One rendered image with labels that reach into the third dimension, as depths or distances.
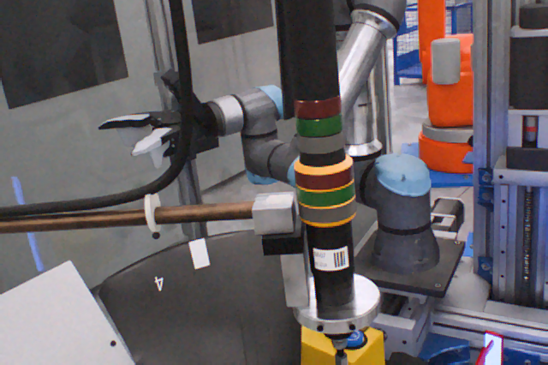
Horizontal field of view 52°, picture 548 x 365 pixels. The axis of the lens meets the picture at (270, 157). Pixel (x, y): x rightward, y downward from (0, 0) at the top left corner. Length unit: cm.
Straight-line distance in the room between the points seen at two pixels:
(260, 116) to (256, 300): 56
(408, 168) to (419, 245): 17
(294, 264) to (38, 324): 42
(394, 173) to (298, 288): 78
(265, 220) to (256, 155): 70
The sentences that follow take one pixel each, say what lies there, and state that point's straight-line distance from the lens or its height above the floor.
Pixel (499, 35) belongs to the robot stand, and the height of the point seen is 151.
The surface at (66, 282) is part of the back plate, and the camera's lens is 80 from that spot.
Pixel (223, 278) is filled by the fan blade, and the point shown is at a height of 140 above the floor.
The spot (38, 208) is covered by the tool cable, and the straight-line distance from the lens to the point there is 49.
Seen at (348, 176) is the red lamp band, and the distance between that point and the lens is 41.
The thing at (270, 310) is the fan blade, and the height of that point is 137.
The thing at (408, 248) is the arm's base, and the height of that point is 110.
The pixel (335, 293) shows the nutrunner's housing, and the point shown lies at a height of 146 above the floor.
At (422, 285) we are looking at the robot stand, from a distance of 125.
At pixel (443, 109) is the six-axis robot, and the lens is 438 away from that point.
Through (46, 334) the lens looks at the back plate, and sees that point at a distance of 78.
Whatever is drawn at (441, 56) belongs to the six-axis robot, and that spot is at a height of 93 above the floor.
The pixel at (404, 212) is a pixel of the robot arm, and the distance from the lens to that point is 123.
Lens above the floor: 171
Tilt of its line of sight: 19 degrees down
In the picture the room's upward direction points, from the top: 7 degrees counter-clockwise
